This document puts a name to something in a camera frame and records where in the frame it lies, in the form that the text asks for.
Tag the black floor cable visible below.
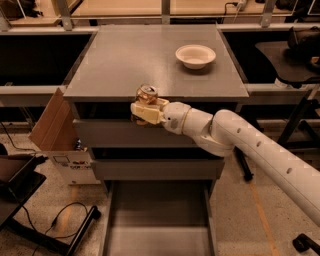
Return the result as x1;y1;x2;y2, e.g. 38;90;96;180
21;201;90;256

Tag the white paper bowl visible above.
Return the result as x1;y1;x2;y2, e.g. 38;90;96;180
175;45;216;70

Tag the grey open bottom drawer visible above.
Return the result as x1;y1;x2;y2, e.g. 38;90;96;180
99;181;218;256

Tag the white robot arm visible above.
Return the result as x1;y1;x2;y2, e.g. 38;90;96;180
130;99;320;225

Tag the open cardboard box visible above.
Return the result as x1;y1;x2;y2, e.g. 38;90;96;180
29;89;99;185

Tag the grey drawer cabinet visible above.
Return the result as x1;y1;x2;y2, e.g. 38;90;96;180
63;24;250;198

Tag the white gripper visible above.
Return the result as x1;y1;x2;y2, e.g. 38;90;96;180
130;98;191;135

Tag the black caster bottom right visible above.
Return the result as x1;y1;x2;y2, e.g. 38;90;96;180
292;233;320;256

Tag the black table leg right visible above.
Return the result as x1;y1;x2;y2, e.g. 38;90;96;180
232;96;320;182

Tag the grey middle drawer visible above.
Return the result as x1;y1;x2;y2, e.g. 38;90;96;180
92;159;224;180

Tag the black table stand left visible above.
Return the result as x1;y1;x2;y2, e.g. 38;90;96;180
0;144;101;256

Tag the grey top drawer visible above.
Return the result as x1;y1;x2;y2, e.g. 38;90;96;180
73;119;197;148

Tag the black chair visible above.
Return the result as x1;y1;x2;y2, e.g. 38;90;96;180
255;26;320;88

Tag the orange soda can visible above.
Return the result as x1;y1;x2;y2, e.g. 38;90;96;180
136;84;158;125

